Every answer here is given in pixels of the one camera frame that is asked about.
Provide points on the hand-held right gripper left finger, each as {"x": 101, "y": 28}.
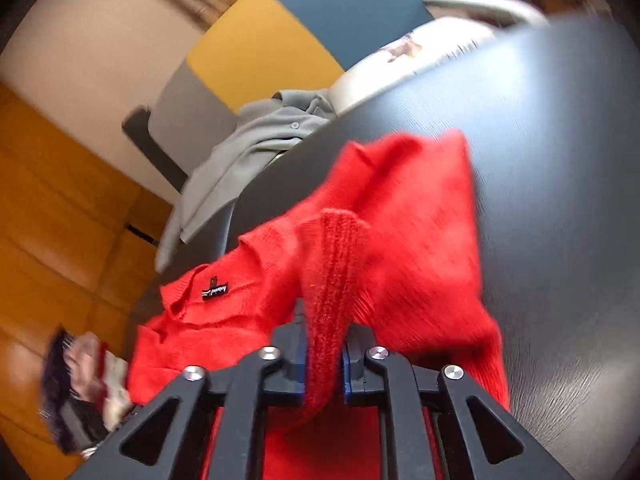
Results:
{"x": 300, "y": 360}

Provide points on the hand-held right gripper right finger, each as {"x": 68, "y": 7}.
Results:
{"x": 346, "y": 365}

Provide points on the red knit sweater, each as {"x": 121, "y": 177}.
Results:
{"x": 400, "y": 240}

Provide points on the grey shirt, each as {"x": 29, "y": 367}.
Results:
{"x": 230, "y": 170}

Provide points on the multicoloured cloth pile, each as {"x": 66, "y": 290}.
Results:
{"x": 80, "y": 385}

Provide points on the orange wooden wardrobe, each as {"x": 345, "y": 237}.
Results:
{"x": 50, "y": 220}

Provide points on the grey yellow blue sofa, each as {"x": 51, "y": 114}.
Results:
{"x": 280, "y": 40}

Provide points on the white printed pillow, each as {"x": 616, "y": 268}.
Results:
{"x": 430, "y": 50}

